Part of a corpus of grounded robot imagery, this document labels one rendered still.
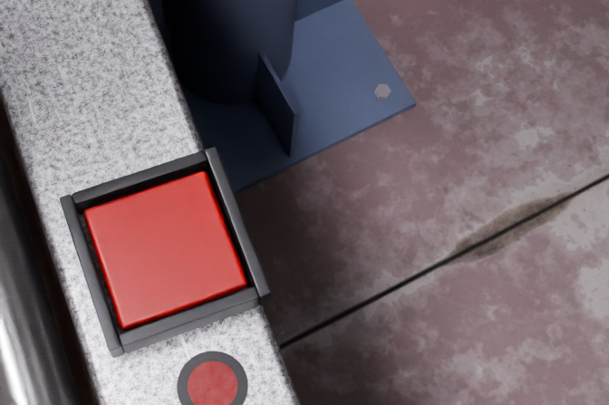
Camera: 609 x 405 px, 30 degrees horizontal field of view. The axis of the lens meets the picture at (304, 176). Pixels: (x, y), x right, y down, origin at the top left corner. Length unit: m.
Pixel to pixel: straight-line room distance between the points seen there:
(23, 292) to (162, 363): 0.07
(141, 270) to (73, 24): 0.14
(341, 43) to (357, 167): 0.18
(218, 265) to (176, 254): 0.02
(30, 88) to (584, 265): 1.08
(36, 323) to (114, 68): 0.13
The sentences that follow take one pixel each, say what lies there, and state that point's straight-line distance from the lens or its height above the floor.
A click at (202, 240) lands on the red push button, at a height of 0.93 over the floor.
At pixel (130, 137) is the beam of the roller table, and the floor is 0.91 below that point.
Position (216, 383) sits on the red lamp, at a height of 0.92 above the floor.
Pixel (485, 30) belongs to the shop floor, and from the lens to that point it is 1.66.
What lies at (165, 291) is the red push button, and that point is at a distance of 0.51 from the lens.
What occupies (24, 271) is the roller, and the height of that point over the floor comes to 0.91.
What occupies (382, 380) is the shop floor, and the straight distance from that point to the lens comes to 1.46.
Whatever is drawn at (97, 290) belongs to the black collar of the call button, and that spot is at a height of 0.93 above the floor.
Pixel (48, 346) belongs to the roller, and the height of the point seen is 0.91.
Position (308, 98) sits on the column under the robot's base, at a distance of 1.56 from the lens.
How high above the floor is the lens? 1.43
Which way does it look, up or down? 69 degrees down
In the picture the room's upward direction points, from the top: 8 degrees clockwise
